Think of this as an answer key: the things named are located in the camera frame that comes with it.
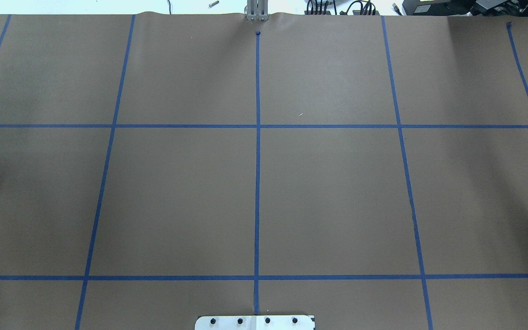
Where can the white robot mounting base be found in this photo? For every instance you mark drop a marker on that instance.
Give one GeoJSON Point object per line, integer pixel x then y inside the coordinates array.
{"type": "Point", "coordinates": [256, 322]}

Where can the aluminium frame post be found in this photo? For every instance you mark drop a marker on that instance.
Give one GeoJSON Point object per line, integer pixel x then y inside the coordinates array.
{"type": "Point", "coordinates": [257, 10]}

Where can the black electronics box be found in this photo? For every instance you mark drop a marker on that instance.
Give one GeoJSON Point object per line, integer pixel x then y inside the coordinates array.
{"type": "Point", "coordinates": [486, 8]}

